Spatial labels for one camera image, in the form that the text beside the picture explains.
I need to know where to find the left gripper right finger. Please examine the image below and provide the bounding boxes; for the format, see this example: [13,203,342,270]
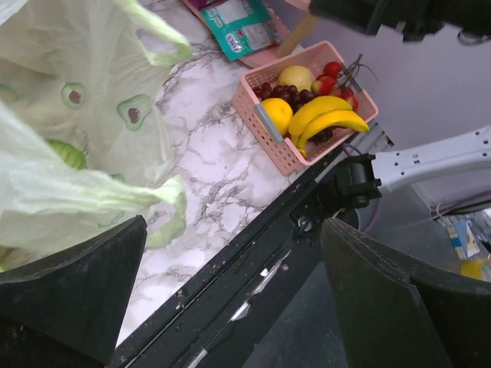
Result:
[320,218,490,367]

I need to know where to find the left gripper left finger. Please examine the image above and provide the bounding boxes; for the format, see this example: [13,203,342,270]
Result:
[1,215,147,367]

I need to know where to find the green toy cabbage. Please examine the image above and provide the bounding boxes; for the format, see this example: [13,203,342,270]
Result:
[47,139,87,170]

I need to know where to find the light green plastic grocery bag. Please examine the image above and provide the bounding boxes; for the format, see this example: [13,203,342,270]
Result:
[1,1,191,255]

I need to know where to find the yellow toy bananas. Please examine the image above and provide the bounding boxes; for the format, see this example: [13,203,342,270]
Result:
[288,96,370,150]

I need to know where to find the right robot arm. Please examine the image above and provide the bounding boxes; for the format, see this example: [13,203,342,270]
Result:
[309,1,490,212]

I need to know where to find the yellow toy lemon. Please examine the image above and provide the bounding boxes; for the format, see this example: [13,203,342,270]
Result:
[262,97,294,136]

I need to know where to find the dark red toy grapes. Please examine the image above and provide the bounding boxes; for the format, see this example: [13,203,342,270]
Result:
[252,82,334,146]

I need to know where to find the red toy cherries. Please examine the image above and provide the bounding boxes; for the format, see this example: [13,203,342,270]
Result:
[311,61,360,111]

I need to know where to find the pink plastic basket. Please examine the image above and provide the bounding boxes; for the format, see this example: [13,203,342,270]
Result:
[232,41,379,176]

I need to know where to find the yellow toy pear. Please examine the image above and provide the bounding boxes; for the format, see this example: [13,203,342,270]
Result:
[277,65,313,91]

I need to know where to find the pink tiered shelf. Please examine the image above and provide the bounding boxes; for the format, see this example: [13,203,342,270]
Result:
[184,0,318,68]

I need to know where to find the teal white snack packet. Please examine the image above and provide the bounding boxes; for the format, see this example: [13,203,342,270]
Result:
[199,0,282,61]

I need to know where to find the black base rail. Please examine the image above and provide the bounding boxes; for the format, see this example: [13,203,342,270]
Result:
[110,148,341,367]

